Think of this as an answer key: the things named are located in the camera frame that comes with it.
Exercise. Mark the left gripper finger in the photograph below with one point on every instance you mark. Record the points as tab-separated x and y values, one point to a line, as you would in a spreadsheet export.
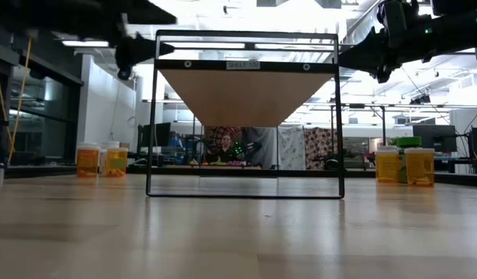
141	48
149	13

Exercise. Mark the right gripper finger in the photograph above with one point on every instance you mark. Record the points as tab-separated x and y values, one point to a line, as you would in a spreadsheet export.
364	48
364	63

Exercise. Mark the green cap medicine bottle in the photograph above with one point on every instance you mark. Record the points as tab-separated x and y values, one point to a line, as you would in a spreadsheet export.
408	141

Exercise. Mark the orange white-cap pill bottle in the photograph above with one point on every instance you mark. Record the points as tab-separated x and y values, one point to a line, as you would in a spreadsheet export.
116	162
419	168
87	162
387	168

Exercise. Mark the black background robot arm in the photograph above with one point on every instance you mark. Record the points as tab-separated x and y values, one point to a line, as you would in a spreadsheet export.
253	146

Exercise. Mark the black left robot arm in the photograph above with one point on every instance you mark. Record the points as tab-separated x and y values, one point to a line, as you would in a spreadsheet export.
36	15

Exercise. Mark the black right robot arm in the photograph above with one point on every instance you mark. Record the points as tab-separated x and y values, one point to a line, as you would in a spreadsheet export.
447	31

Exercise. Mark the ceiling light strip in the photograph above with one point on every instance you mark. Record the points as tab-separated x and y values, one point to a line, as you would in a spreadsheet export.
85	43

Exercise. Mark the black ceiling spotlight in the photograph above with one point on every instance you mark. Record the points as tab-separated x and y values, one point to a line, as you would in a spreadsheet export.
420	99

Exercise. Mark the brown patterned cloth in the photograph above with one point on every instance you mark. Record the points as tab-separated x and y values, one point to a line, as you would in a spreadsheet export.
317	145

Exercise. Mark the white floral cloth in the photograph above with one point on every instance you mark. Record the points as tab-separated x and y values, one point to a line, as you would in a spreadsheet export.
291	149

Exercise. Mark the dark red patterned cloth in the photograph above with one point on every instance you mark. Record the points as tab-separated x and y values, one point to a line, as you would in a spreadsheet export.
215	133

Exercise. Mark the person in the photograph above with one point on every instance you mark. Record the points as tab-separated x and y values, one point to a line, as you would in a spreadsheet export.
225	145

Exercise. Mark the grey cloth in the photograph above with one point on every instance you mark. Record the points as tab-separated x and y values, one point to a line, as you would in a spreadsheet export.
267	147

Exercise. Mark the small white cylinder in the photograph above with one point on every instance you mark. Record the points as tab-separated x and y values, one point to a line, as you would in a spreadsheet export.
0	174

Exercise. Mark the black dome camera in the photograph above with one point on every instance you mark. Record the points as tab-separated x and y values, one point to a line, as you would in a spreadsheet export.
124	74

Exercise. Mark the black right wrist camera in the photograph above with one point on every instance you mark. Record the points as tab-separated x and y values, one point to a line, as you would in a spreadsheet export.
393	17

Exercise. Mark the black background gantry frame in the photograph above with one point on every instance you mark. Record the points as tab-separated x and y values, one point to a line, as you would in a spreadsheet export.
383	124

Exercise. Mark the wooden shelf black frame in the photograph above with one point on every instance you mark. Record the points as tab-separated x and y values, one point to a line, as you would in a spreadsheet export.
242	97

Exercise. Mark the black aluminium rig frame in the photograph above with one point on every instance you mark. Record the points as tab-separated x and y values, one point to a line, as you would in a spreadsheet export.
40	171

